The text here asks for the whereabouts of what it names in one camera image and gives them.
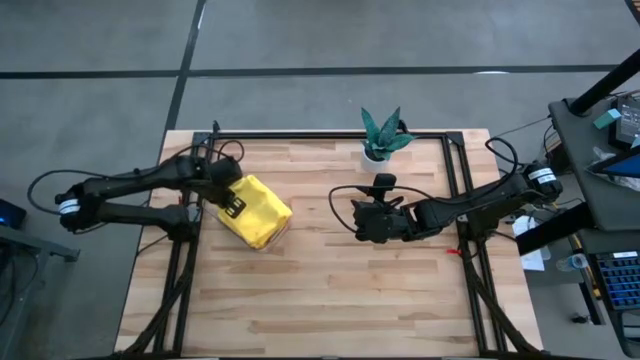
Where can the black equipment cart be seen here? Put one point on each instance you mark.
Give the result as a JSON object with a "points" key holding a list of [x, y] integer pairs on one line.
{"points": [[600, 200]]}

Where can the white paper sheet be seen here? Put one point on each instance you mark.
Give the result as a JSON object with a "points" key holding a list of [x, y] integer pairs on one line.
{"points": [[530, 250]]}

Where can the clear water bottle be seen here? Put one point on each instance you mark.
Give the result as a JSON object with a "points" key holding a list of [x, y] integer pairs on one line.
{"points": [[575, 261]]}

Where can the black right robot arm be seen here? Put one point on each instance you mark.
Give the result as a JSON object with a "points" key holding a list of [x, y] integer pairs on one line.
{"points": [[480, 205]]}

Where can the black electronics box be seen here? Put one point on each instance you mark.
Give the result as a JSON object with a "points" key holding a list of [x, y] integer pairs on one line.
{"points": [[629, 122]]}

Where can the black aluminium table frame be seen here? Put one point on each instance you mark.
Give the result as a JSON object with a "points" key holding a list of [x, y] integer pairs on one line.
{"points": [[325, 135]]}

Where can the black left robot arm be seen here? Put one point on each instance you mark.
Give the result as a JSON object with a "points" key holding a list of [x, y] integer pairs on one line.
{"points": [[130, 185]]}

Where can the grey metal stand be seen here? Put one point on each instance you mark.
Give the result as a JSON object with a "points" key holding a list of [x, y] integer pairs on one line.
{"points": [[45, 246]]}

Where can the tablet with blue screen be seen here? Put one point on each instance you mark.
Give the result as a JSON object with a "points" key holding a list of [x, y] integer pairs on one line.
{"points": [[622, 167]]}

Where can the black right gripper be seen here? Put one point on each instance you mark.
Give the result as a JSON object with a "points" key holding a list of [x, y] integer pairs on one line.
{"points": [[382, 220]]}

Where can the white plant pot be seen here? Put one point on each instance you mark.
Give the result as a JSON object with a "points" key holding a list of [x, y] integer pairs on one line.
{"points": [[372, 164]]}

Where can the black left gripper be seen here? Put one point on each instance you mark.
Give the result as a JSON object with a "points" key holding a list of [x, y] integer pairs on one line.
{"points": [[227, 177]]}

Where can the keyboard with blue keys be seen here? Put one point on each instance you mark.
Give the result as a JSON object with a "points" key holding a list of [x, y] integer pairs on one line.
{"points": [[620, 280]]}

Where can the teal box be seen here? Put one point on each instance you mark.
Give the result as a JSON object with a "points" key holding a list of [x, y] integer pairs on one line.
{"points": [[607, 119]]}

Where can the red tag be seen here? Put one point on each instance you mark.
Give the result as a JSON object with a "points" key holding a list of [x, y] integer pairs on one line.
{"points": [[452, 251]]}

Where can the yellow microfiber towel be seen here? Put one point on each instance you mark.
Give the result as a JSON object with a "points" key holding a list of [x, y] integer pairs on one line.
{"points": [[260, 215]]}

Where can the green succulent plant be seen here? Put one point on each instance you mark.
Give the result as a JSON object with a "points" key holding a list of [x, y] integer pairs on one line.
{"points": [[382, 135]]}

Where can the black device with blue light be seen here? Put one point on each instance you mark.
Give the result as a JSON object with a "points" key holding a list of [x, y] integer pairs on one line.
{"points": [[10, 215]]}

